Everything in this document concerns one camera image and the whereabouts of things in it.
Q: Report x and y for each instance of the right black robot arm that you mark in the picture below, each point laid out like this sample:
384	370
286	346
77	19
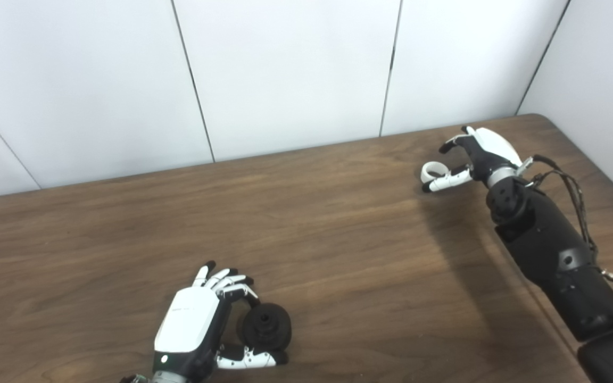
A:
551	244

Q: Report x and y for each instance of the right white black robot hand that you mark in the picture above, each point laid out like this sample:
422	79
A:
493	146

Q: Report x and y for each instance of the round black plastic part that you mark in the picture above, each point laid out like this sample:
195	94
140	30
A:
272	330

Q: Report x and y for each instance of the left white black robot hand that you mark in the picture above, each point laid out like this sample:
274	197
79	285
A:
189	319

